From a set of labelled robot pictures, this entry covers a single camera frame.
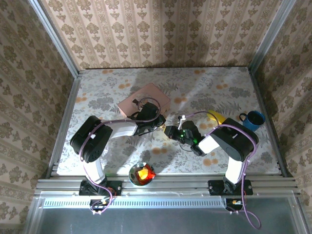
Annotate pink wedding picture box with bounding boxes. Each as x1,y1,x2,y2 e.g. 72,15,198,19
117,82,171,120

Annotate floral patterned tablecloth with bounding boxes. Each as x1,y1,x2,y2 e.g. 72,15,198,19
56,67,281,176

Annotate yellow banana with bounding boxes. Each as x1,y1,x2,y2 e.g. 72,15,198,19
207,109,229,126

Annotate shiny bowl with red contents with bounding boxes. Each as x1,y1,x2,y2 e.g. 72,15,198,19
128,162,156,186

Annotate blue enamel mug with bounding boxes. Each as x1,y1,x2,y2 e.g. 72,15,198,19
239,111,266,132

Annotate small black controller board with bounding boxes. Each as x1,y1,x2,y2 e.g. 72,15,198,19
225,197,244,213
89,198,111,213

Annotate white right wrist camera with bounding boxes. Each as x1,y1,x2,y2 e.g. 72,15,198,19
177,115,188,130

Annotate aluminium front rail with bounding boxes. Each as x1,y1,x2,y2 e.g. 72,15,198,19
34,176,302,198

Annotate grey slotted cable duct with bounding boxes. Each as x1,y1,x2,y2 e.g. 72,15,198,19
42,197,226,208

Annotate aluminium side rail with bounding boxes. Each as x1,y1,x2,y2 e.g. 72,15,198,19
45,75,82,180
248,69,293,178

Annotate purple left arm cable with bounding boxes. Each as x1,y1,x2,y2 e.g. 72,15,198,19
79,97,162,215

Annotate aluminium frame post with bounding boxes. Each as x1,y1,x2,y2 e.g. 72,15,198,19
27,0,81,78
248,0,293,73

